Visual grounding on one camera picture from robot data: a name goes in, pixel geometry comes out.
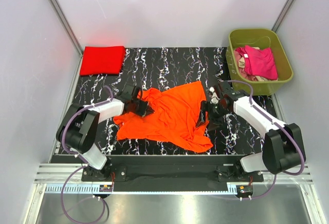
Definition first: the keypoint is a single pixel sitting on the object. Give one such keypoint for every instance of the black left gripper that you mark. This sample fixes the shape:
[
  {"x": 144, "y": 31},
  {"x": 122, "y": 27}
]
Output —
[{"x": 141, "y": 107}]

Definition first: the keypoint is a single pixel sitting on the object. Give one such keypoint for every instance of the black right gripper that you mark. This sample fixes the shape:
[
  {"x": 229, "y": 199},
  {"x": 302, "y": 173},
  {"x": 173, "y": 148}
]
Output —
[{"x": 207, "y": 112}]

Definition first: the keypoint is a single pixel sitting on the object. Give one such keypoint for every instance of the orange t shirt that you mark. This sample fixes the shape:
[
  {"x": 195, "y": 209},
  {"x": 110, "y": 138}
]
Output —
[{"x": 174, "y": 119}]

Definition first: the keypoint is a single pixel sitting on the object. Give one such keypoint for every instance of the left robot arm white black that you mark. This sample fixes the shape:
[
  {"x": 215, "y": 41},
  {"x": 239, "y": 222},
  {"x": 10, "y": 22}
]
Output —
[{"x": 77, "y": 131}]

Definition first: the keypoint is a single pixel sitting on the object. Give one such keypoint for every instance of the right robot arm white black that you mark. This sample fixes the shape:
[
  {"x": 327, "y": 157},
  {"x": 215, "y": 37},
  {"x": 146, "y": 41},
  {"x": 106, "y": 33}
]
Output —
[{"x": 283, "y": 149}]

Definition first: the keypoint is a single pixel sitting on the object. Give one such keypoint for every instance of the red folded t shirt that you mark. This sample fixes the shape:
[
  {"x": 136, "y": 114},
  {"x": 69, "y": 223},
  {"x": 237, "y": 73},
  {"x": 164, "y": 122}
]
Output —
[{"x": 102, "y": 60}]

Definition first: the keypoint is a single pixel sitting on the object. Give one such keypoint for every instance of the pink t shirt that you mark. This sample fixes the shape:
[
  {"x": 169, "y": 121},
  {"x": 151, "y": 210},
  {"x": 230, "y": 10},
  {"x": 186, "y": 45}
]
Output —
[{"x": 259, "y": 63}]

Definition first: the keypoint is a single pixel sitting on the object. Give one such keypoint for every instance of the olive green plastic bin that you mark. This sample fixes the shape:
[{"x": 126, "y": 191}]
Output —
[{"x": 256, "y": 56}]

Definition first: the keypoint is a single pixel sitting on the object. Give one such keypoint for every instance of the left corner aluminium post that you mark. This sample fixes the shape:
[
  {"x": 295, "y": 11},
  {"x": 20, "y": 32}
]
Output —
[{"x": 67, "y": 27}]

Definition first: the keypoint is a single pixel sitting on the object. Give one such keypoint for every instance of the corner aluminium post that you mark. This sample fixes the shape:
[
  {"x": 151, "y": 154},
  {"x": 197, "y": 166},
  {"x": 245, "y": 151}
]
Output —
[
  {"x": 67, "y": 27},
  {"x": 282, "y": 15}
]

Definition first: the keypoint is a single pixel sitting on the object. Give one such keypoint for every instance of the white slotted cable duct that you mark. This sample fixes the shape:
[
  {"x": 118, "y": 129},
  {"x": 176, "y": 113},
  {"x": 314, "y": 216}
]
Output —
[{"x": 220, "y": 189}]

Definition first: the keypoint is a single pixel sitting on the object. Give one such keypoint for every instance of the right corner aluminium post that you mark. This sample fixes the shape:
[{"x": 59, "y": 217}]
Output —
[{"x": 282, "y": 15}]

